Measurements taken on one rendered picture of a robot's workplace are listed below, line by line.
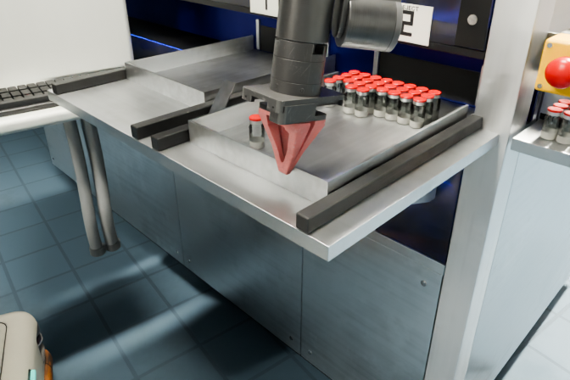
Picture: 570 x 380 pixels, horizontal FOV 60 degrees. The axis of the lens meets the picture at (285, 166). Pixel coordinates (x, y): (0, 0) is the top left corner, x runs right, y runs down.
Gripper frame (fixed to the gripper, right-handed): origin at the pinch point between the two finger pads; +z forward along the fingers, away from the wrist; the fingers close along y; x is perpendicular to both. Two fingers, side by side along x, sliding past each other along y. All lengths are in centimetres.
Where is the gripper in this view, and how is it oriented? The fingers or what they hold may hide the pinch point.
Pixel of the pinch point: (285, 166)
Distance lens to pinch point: 58.3
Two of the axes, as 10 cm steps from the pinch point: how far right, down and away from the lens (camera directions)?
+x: -6.7, -3.5, 6.6
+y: 7.3, -1.6, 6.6
